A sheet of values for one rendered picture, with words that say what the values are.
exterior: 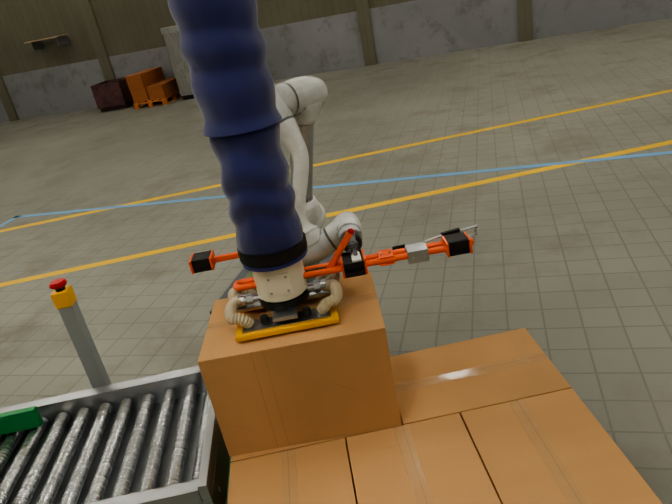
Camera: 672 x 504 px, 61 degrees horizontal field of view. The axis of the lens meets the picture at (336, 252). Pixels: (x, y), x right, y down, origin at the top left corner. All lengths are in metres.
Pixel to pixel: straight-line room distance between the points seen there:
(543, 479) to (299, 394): 0.77
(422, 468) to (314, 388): 0.42
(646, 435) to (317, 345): 1.57
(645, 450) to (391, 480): 1.25
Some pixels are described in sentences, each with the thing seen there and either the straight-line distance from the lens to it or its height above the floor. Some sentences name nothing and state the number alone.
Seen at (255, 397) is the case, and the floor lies 0.77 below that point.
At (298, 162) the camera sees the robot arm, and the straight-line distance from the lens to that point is 2.21.
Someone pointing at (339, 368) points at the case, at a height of 0.82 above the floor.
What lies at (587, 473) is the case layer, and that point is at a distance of 1.91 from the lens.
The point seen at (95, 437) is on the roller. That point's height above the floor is 0.54.
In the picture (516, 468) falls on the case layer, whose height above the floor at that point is 0.54.
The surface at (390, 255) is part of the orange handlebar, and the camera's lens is 1.90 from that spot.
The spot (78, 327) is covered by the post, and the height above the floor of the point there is 0.83.
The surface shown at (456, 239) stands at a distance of 1.93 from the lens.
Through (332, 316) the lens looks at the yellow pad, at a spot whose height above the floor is 0.97.
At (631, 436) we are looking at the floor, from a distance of 2.84.
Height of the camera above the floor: 1.92
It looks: 24 degrees down
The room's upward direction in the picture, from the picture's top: 11 degrees counter-clockwise
